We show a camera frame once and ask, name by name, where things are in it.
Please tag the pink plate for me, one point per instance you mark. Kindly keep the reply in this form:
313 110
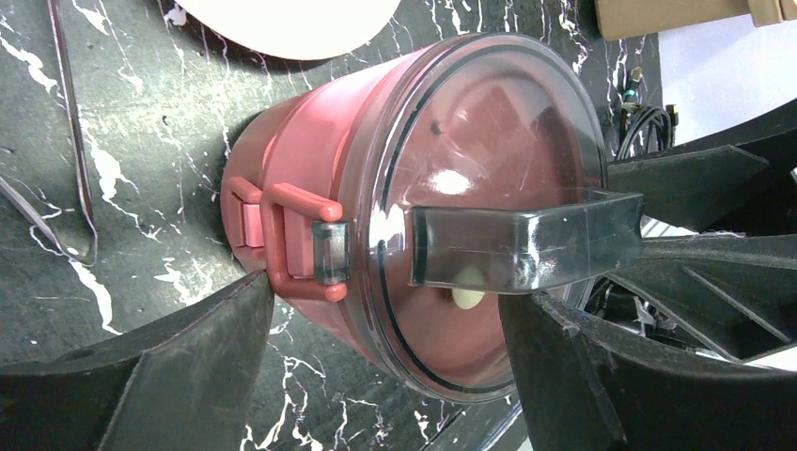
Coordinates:
302 30

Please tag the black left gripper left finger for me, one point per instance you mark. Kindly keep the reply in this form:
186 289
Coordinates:
181 382

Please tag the red steel lunch bowl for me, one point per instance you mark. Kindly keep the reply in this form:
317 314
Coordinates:
337 142

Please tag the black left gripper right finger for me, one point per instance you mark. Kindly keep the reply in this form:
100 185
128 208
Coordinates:
586 384

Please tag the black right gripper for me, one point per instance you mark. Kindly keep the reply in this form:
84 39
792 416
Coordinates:
718 270

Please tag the dark red round lid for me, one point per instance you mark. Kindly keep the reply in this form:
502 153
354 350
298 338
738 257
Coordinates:
484 150

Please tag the clear round lid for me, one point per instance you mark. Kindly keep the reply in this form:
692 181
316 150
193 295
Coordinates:
575 242

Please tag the metal serving tongs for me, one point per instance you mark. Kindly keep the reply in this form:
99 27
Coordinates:
45 181

